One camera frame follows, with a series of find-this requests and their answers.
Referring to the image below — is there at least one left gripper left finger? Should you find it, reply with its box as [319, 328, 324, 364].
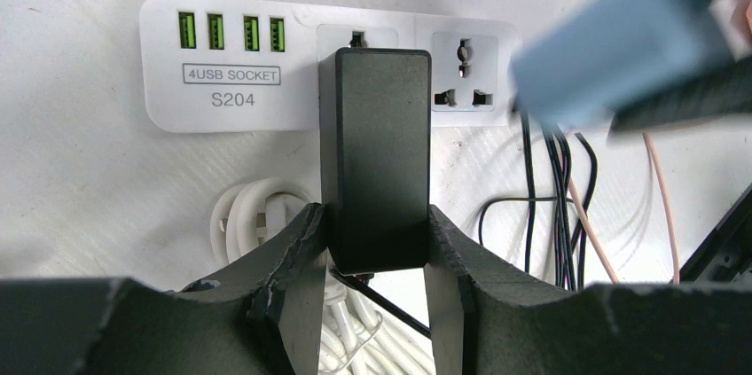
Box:
[1, 204, 325, 374]

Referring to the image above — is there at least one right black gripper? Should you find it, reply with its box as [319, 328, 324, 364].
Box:
[607, 0, 752, 285]

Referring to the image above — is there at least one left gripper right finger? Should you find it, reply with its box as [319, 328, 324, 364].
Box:
[424, 207, 751, 374]

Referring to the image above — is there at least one white orange strip cord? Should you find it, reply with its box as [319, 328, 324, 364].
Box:
[209, 176, 436, 375]

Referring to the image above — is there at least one light blue small adapter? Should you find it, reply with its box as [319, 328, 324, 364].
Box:
[510, 0, 733, 127]

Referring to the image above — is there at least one black thin cable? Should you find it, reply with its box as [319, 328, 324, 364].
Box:
[477, 113, 599, 292]

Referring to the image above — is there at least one black multi-port charger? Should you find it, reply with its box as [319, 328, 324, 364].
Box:
[318, 48, 432, 275]

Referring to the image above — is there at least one white USB power strip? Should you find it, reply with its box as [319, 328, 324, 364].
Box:
[139, 0, 521, 133]

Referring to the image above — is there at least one pink thin charging cable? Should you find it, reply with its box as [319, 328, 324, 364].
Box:
[567, 132, 681, 285]

